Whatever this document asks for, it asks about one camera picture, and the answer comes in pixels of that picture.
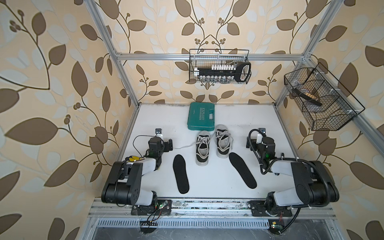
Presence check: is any black insole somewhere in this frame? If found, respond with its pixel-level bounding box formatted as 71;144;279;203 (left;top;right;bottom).
229;153;257;189
173;155;190;194

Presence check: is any black white sneaker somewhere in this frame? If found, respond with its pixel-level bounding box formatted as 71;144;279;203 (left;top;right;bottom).
215;125;233;159
196;131;211;166

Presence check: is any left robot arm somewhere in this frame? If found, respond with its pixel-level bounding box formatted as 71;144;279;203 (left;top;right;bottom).
101;137;173;208

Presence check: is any yellow tape on arm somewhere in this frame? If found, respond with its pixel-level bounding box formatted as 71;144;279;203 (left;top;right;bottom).
125;156;145;162

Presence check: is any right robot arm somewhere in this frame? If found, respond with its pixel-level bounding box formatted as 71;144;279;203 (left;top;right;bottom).
246;134;340;210

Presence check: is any green plastic tool case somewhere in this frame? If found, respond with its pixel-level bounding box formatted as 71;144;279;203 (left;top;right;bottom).
187;102;215;132

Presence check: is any black brush in basket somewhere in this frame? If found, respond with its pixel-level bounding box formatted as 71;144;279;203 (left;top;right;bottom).
293;88;323;107

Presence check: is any black socket set holder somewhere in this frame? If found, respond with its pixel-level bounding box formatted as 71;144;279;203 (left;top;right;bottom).
192;62;252;84

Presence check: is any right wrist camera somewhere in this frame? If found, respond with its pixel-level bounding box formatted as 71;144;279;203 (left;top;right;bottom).
256;128;266;144

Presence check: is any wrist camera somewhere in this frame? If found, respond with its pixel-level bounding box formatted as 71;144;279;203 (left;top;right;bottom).
256;128;266;144
155;128;163;139

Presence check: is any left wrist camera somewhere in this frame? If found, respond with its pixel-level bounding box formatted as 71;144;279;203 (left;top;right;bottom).
155;128;163;139

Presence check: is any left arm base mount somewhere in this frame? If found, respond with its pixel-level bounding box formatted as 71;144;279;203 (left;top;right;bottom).
131;199;173;216

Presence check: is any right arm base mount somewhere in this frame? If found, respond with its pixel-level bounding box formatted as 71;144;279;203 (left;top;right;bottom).
248;200;293;217

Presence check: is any right wire basket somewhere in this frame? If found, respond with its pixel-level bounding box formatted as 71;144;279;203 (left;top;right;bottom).
284;63;366;131

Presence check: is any wire basket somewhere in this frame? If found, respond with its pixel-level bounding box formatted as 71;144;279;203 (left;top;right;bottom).
284;63;366;131
189;48;252;84

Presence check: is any aluminium front rail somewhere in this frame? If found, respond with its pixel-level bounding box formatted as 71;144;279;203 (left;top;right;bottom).
86;197;338;230

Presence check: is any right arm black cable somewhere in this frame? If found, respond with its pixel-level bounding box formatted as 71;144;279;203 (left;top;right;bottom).
247;128;331;235

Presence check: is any back wire basket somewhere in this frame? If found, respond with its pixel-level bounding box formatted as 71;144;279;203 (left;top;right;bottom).
189;48;252;84

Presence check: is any aluminium frame back bar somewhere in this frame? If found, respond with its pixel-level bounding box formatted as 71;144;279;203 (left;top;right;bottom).
115;52;305;62

